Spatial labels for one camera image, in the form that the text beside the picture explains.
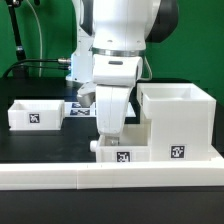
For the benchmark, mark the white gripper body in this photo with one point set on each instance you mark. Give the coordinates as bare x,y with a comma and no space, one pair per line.
114,77

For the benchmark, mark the white front drawer tray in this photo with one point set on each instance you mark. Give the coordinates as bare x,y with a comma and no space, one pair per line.
133,145

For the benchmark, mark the white drawer tray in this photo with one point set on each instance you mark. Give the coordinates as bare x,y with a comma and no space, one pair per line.
35,115
133,145

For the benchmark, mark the white drawer cabinet box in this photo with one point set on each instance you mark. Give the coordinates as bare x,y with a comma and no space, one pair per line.
180,119

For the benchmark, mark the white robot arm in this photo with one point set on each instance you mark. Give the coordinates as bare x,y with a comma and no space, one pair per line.
110,54

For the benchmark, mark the white rear drawer tray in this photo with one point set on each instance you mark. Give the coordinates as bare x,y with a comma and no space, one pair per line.
35,115

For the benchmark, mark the white fiducial marker sheet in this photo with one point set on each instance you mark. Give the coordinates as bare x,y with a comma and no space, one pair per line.
74,109

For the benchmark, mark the black camera stand pole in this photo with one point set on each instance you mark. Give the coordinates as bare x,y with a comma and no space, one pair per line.
19,70

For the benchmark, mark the white L-shaped fence wall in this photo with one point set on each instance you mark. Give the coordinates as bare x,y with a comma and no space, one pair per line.
33,176

